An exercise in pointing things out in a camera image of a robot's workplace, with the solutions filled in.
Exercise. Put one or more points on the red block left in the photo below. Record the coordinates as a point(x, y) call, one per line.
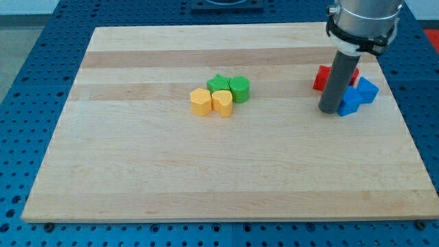
point(321, 78)

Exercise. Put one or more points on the green cylinder block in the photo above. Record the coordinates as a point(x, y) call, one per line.
point(240, 89)

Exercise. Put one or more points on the red block right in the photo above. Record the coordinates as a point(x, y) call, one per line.
point(354, 77)

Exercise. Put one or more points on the green star block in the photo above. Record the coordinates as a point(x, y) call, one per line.
point(218, 83)

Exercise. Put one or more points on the wooden board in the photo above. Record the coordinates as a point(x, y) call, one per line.
point(128, 147)

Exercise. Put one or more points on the blue triangle block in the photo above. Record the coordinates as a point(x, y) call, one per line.
point(350, 102)

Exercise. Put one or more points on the yellow heart block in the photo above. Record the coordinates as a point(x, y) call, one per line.
point(222, 102)

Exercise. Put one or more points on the red block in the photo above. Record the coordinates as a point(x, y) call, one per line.
point(321, 78)
point(354, 77)

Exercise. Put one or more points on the yellow hexagon block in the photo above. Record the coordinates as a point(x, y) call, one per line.
point(201, 101)

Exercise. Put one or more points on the blue cube block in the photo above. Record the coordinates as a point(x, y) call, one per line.
point(367, 90)

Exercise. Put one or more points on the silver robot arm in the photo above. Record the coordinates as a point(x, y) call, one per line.
point(363, 26)

